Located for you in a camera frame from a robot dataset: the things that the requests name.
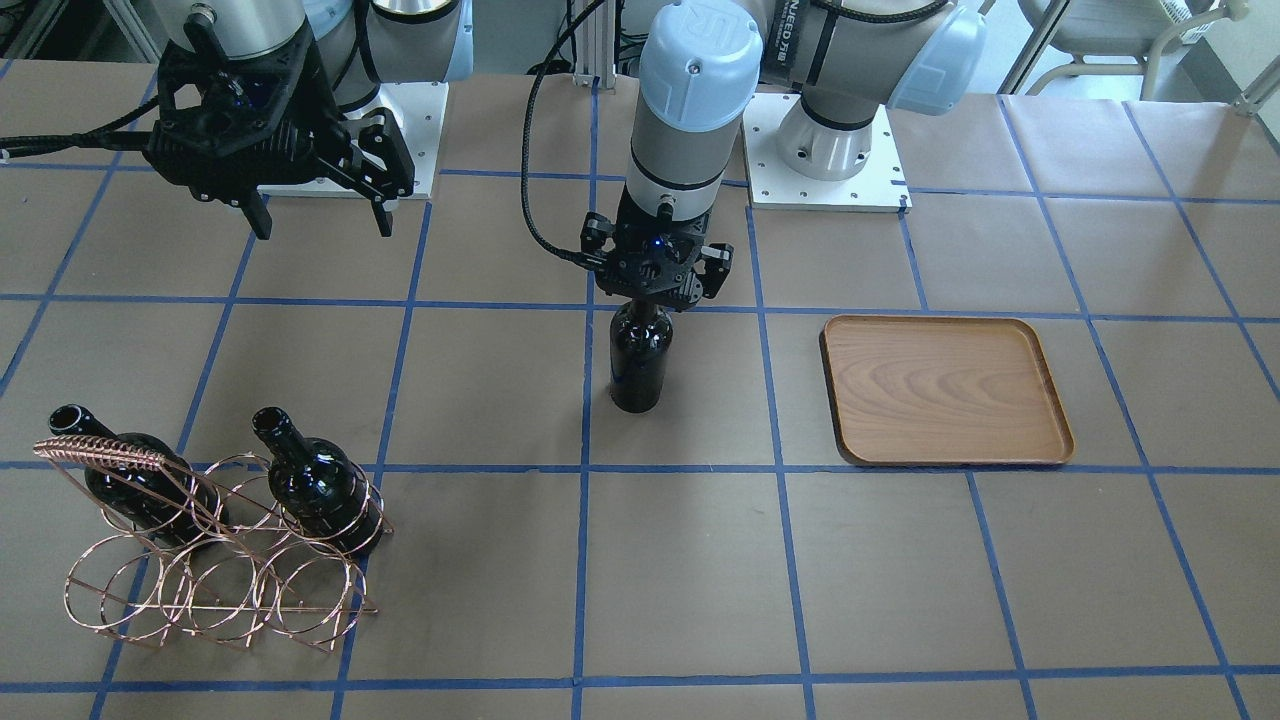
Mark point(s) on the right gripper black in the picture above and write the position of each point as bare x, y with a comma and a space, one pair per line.
318, 98

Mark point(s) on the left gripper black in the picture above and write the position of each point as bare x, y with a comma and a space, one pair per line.
716, 262

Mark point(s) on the dark wine bottle handled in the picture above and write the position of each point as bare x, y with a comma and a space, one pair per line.
640, 335

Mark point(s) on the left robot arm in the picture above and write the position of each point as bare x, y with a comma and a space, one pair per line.
804, 80

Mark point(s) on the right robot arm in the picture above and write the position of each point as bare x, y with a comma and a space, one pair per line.
416, 50

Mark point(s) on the dark wine bottle middle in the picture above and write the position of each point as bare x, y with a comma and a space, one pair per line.
318, 485

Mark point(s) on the dark wine bottle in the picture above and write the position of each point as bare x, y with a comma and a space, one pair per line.
156, 504
318, 485

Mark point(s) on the wooden tray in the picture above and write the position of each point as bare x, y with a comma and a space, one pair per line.
942, 391

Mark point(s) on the dark wine bottle far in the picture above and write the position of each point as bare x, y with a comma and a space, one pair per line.
156, 504

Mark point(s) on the copper wire wine basket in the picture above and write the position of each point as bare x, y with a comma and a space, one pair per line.
248, 574

